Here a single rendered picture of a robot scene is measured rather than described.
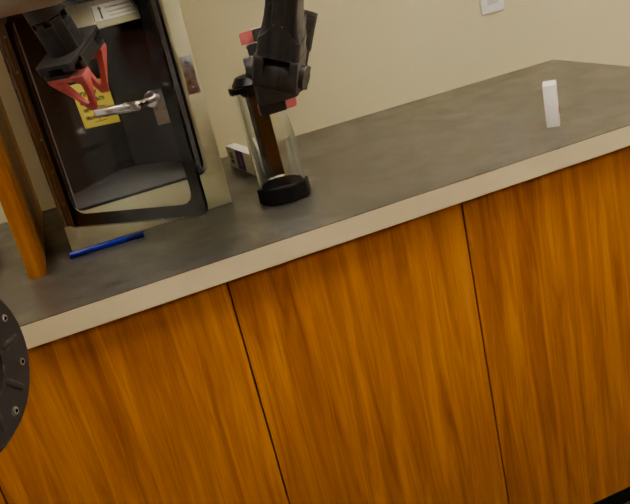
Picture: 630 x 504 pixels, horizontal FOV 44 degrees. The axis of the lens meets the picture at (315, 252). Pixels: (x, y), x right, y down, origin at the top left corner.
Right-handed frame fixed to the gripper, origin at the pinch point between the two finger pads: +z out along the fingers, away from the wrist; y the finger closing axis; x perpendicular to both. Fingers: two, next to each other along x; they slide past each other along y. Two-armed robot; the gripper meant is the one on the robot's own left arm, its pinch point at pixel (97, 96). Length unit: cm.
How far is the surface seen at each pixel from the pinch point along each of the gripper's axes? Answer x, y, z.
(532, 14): 54, -109, 64
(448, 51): 33, -92, 60
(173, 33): 0.6, -26.8, 6.0
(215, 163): 1.6, -17.6, 29.7
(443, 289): 43, -5, 55
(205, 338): 7.7, 18.5, 38.3
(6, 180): -21.3, 6.3, 9.2
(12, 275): -29.3, 12.1, 26.4
